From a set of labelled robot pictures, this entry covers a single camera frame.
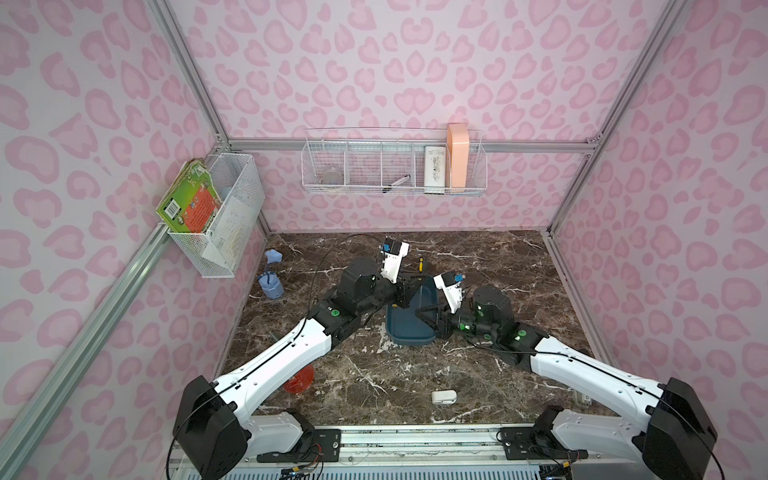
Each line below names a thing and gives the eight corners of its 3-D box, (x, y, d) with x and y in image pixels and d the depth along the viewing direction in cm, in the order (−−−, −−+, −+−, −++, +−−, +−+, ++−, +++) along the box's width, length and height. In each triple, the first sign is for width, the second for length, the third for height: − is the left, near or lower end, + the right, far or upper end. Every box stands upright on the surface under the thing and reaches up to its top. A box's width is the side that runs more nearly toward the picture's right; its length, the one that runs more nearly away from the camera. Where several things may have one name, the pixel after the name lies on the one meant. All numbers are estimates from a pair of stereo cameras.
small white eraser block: (431, 404, 81) (433, 400, 79) (431, 393, 83) (432, 389, 80) (455, 404, 81) (457, 400, 79) (454, 393, 83) (456, 389, 80)
